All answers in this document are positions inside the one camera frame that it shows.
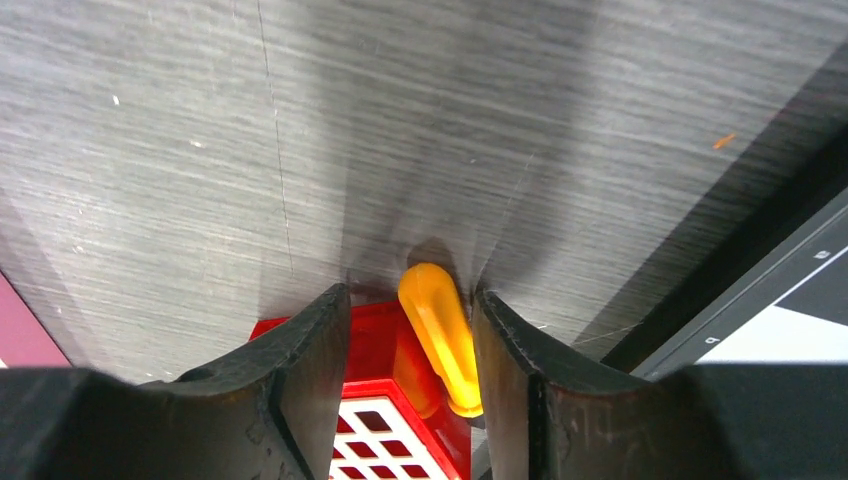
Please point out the red white toy block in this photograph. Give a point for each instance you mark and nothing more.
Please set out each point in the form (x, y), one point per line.
(394, 421)

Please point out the orange handled screwdriver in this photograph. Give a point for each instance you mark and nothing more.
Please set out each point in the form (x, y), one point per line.
(431, 301)

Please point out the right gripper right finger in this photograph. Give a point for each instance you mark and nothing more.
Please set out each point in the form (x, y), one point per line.
(552, 413)

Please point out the pink picture frame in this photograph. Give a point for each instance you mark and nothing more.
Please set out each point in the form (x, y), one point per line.
(24, 341)

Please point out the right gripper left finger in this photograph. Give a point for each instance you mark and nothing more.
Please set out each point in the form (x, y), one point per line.
(266, 410)

